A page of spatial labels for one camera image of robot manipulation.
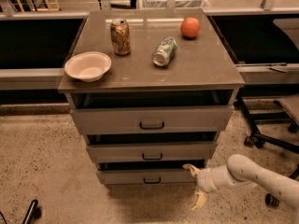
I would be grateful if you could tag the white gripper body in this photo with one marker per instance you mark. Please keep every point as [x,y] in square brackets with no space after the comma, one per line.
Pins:
[204,180]

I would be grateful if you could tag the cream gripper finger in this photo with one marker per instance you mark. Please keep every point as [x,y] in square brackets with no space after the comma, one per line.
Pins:
[200,199]
[194,170]

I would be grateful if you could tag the grey bottom drawer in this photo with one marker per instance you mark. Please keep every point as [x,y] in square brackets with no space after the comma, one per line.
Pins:
[156,176]

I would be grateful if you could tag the grey drawer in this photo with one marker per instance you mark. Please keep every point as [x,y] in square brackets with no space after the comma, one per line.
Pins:
[183,119]
[152,152]
[156,176]

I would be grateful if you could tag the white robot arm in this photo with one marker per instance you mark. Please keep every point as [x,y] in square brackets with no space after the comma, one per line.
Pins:
[238,172]

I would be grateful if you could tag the grey middle drawer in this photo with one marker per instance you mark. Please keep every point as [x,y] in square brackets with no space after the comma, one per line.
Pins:
[152,152]

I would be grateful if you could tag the grey top drawer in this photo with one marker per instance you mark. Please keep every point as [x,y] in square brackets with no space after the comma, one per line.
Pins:
[183,119]

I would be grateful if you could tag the grey drawer cabinet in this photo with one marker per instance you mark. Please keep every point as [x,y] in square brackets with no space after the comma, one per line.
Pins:
[200,74]

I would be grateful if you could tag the black office chair base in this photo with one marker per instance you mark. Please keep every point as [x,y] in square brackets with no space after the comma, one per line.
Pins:
[256,138]

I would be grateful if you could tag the green lying soda can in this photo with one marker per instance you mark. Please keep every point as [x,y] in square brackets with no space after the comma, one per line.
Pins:
[165,51]

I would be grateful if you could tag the orange fruit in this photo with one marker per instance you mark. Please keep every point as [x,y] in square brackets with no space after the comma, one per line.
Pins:
[190,27]

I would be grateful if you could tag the white bowl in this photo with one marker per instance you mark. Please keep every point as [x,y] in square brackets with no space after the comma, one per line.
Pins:
[88,66]

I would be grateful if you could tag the gold upright soda can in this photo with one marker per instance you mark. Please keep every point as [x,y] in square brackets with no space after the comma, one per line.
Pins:
[120,36]

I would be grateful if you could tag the black chair leg bottom left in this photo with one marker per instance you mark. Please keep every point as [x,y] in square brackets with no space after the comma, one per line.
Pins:
[33,212]

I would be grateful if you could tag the white wire basket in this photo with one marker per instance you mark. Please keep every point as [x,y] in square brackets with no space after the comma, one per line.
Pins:
[150,4]

